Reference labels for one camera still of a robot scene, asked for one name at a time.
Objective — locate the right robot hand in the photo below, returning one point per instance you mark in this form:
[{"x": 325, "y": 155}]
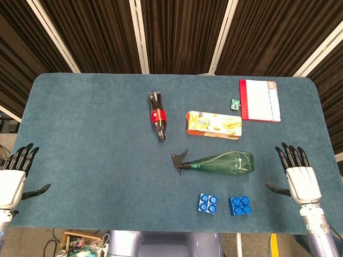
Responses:
[{"x": 304, "y": 184}]

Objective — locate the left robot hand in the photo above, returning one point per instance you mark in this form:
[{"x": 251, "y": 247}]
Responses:
[{"x": 10, "y": 184}]

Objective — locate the green spray bottle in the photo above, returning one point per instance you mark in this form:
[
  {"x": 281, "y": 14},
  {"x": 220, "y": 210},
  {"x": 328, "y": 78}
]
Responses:
[{"x": 222, "y": 163}]

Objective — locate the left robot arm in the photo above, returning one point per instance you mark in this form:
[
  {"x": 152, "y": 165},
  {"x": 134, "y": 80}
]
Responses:
[{"x": 4, "y": 222}]

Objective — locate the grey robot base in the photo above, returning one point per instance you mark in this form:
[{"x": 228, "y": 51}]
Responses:
[{"x": 166, "y": 245}]

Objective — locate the cola bottle with red label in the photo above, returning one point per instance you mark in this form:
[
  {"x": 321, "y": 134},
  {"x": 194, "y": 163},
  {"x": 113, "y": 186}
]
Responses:
[{"x": 158, "y": 115}]

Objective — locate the blue building block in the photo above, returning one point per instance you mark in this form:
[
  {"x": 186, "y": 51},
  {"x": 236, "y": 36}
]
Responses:
[
  {"x": 240, "y": 205},
  {"x": 208, "y": 203}
]

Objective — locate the cardboard box with clutter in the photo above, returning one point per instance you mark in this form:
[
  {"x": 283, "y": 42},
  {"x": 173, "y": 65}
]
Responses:
[{"x": 77, "y": 245}]

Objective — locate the red and white notebook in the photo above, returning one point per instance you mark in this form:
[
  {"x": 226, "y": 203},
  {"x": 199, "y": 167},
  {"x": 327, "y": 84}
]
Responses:
[{"x": 260, "y": 101}]

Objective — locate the blue-green table cloth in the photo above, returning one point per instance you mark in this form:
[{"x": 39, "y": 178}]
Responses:
[{"x": 107, "y": 160}]

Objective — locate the small green cube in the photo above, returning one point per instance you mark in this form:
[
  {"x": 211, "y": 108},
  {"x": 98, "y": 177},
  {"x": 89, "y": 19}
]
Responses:
[{"x": 235, "y": 104}]

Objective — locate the yellow biscuit box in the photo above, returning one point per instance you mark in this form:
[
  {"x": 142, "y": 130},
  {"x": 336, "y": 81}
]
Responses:
[{"x": 214, "y": 125}]

